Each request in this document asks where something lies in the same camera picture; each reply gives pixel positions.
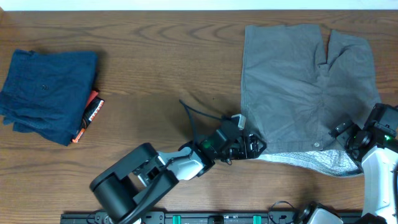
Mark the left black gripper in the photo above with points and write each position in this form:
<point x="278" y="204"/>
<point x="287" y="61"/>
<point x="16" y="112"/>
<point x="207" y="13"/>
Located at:
<point x="251" y="149"/>

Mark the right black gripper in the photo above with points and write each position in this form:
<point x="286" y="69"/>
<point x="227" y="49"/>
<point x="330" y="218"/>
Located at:
<point x="345" y="131"/>

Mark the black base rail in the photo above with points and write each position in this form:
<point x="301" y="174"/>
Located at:
<point x="275" y="215"/>

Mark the orange black folded item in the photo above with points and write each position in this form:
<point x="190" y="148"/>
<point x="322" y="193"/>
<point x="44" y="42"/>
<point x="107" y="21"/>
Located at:
<point x="93" y="106"/>

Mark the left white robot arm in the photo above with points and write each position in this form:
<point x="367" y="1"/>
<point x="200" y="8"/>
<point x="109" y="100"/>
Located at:
<point x="135" y="183"/>

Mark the folded navy blue garment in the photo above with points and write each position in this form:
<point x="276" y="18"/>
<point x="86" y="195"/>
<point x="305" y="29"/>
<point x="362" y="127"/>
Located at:
<point x="47" y="93"/>

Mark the grey shorts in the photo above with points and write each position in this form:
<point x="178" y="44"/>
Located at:
<point x="296" y="88"/>

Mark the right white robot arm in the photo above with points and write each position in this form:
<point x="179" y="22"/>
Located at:
<point x="374" y="150"/>

